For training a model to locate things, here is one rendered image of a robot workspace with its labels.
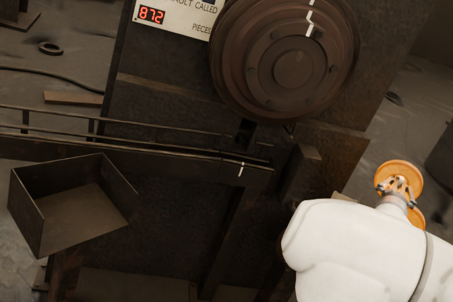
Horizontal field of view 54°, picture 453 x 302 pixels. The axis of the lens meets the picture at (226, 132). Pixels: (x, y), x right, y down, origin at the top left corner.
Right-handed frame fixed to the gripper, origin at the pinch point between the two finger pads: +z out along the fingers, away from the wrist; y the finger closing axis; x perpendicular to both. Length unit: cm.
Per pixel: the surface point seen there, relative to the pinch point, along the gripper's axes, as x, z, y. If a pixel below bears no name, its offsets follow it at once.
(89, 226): -23, -70, -69
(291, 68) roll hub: 27, -25, -43
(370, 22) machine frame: 40, 13, -33
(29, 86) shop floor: -88, 48, -220
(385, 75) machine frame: 24.0, 20.6, -20.9
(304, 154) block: -5.9, -5.8, -32.0
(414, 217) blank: -9.6, -2.0, 9.9
